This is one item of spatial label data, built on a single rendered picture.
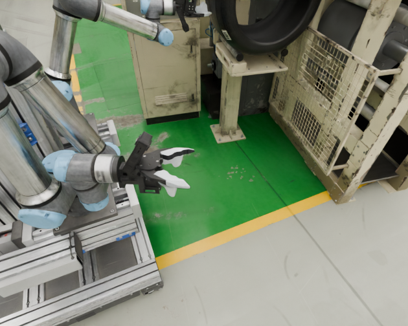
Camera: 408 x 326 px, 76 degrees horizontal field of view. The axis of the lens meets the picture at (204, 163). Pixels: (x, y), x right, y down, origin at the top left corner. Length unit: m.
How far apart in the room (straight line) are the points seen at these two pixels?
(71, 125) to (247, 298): 1.26
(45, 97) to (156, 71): 1.64
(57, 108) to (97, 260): 0.96
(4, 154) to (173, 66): 1.78
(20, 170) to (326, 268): 1.60
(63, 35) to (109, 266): 1.11
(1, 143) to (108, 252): 0.97
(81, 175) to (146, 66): 1.69
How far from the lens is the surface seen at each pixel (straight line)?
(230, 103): 2.23
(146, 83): 2.38
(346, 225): 2.04
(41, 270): 1.14
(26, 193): 0.85
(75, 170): 0.72
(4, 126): 0.72
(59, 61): 1.46
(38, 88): 0.78
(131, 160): 0.66
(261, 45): 1.62
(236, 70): 1.66
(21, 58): 0.76
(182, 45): 2.29
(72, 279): 1.57
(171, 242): 1.76
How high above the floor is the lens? 1.54
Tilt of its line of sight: 45 degrees down
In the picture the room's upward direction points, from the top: straight up
